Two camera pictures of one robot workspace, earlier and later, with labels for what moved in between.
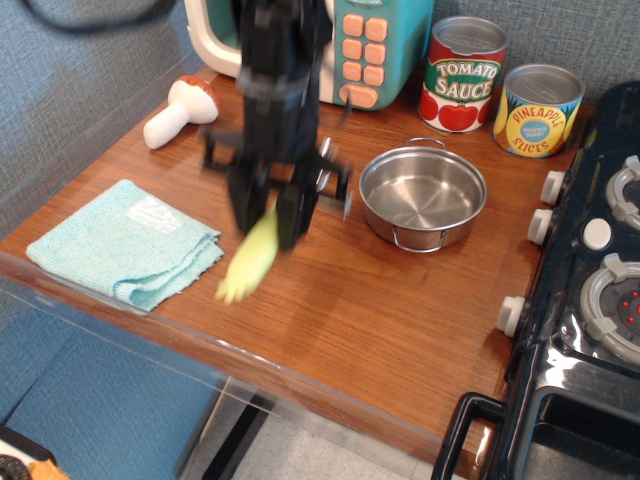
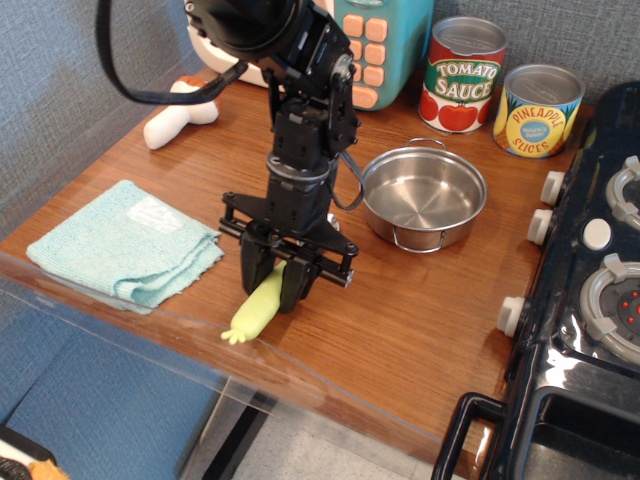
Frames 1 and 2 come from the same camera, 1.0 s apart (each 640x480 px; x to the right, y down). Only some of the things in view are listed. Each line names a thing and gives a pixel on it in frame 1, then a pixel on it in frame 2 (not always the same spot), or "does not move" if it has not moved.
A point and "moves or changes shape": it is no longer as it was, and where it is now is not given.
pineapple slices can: (536, 110) does not move
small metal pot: (422, 197) does not move
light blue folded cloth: (125, 245) does not move
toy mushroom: (190, 101) does not move
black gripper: (279, 145) to (295, 215)
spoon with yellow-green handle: (253, 256) moves or changes shape
